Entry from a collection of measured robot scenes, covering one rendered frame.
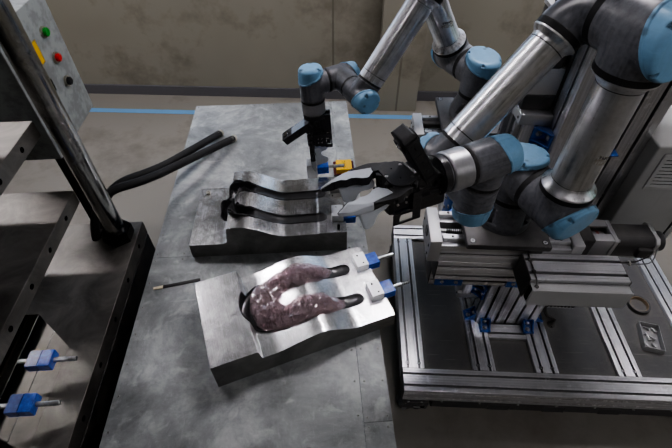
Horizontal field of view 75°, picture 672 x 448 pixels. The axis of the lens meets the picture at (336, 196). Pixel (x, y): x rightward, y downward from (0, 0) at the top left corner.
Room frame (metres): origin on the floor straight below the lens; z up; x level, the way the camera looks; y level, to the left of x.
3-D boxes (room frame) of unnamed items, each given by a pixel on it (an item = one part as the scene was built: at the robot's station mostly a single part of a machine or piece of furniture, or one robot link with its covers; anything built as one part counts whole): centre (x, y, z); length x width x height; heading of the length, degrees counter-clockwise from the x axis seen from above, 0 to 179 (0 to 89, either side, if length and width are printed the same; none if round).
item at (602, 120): (0.71, -0.52, 1.41); 0.15 x 0.12 x 0.55; 23
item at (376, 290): (0.72, -0.16, 0.85); 0.13 x 0.05 x 0.05; 111
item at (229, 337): (0.67, 0.11, 0.85); 0.50 x 0.26 x 0.11; 111
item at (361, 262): (0.82, -0.12, 0.85); 0.13 x 0.05 x 0.05; 111
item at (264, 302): (0.67, 0.11, 0.90); 0.26 x 0.18 x 0.08; 111
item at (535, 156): (0.83, -0.47, 1.20); 0.13 x 0.12 x 0.14; 23
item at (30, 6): (1.19, 0.93, 0.73); 0.30 x 0.22 x 1.47; 4
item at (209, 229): (1.02, 0.22, 0.87); 0.50 x 0.26 x 0.14; 94
